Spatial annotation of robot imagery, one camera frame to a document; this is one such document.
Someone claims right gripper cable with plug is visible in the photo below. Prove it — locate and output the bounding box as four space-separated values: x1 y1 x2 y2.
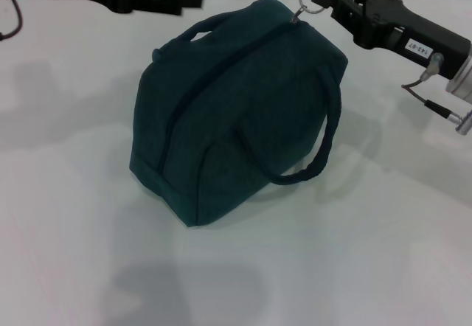
401 52 472 134

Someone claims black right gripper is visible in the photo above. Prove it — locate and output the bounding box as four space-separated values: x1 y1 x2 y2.
310 0 472 81

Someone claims dark teal insulated lunch bag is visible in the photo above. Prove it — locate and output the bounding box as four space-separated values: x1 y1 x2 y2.
128 0 350 229

